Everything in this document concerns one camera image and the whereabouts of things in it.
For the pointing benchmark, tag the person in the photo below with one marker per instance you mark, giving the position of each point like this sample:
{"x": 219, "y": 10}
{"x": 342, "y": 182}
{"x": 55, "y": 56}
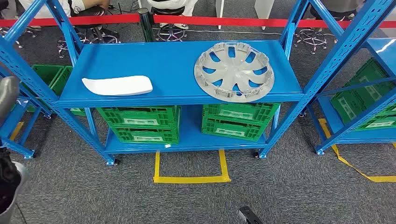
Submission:
{"x": 185, "y": 6}
{"x": 92, "y": 4}
{"x": 340, "y": 4}

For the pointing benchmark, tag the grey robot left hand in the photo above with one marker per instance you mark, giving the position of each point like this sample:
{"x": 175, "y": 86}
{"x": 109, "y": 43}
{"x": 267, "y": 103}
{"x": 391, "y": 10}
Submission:
{"x": 7, "y": 95}

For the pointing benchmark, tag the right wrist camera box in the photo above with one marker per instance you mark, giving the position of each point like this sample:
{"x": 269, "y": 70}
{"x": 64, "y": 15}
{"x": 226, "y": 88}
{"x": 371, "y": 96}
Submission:
{"x": 247, "y": 216}

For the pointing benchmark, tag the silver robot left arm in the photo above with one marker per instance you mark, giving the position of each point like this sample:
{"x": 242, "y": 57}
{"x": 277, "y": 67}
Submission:
{"x": 4, "y": 216}

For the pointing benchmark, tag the black stanchion post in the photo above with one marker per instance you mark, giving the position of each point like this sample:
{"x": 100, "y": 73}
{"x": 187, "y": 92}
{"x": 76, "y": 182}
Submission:
{"x": 146, "y": 24}

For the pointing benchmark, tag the green plastic crate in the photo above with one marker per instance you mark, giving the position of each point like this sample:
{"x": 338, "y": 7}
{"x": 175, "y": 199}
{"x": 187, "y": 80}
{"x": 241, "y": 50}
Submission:
{"x": 238, "y": 110}
{"x": 145, "y": 134}
{"x": 46, "y": 74}
{"x": 62, "y": 80}
{"x": 139, "y": 117}
{"x": 229, "y": 130}
{"x": 383, "y": 123}
{"x": 355, "y": 105}

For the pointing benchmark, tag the red barrier belt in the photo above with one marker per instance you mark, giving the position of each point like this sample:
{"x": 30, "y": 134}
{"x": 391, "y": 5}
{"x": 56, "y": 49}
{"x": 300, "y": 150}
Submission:
{"x": 102, "y": 19}
{"x": 232, "y": 21}

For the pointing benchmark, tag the chrome base stool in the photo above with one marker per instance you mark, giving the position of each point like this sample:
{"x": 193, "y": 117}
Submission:
{"x": 311, "y": 37}
{"x": 81, "y": 37}
{"x": 4, "y": 31}

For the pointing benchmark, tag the blue metal shelf rack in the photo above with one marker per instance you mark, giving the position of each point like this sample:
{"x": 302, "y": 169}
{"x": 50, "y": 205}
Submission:
{"x": 154, "y": 68}
{"x": 365, "y": 136}
{"x": 12, "y": 120}

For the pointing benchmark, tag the small white label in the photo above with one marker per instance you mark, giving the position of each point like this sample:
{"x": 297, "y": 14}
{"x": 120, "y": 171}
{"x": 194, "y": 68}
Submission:
{"x": 168, "y": 146}

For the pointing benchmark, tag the silver wheel hubcap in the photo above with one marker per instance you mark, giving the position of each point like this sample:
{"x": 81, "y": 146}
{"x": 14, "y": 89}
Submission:
{"x": 233, "y": 72}

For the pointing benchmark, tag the wide white panel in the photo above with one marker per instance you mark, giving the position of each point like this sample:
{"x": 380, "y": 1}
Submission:
{"x": 264, "y": 12}

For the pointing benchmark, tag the narrow white panel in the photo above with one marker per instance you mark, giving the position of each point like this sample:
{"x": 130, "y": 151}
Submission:
{"x": 220, "y": 14}

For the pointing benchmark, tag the white curved plastic part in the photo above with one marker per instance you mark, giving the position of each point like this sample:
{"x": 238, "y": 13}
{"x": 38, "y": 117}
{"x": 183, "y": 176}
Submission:
{"x": 117, "y": 86}

